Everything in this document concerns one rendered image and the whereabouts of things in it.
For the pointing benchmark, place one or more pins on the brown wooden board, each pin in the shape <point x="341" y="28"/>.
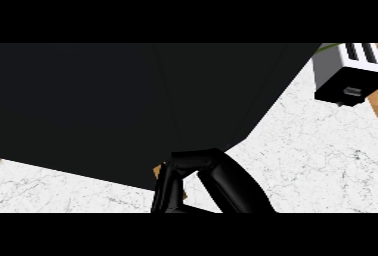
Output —
<point x="373" y="104"/>

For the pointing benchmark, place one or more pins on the large dark grey door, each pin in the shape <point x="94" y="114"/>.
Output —
<point x="108" y="106"/>

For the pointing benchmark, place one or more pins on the green object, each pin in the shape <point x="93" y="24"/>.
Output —
<point x="328" y="46"/>

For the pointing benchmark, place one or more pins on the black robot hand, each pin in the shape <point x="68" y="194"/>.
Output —
<point x="230" y="186"/>

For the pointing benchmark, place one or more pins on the brown wooden object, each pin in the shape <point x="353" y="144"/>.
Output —
<point x="158" y="171"/>

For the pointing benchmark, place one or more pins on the grey and black toaster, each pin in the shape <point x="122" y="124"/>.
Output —
<point x="344" y="76"/>

